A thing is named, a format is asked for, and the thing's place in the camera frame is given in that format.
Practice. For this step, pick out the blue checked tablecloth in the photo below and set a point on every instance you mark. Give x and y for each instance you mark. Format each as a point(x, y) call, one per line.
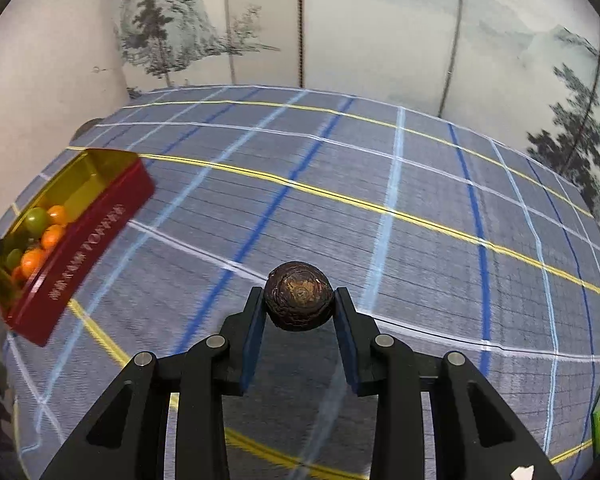
point(380, 185)

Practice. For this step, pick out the orange tangerine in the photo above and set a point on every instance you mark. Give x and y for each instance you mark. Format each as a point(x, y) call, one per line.
point(34, 262)
point(54, 237)
point(59, 215)

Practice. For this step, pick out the landscape painted folding screen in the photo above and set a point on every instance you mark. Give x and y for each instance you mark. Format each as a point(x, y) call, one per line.
point(380, 20)

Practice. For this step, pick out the green tomato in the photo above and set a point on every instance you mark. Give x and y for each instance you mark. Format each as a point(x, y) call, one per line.
point(36, 221)
point(14, 257)

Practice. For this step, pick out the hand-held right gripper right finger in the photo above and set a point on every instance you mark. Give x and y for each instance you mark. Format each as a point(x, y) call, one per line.
point(347, 350)

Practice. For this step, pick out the red and gold tin box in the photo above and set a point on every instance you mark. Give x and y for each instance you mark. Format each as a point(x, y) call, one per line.
point(90, 250)

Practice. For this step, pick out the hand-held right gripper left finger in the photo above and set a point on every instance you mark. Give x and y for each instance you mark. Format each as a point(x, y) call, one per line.
point(252, 345)

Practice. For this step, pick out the brown water chestnut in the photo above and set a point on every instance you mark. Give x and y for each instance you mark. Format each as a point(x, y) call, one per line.
point(297, 295)

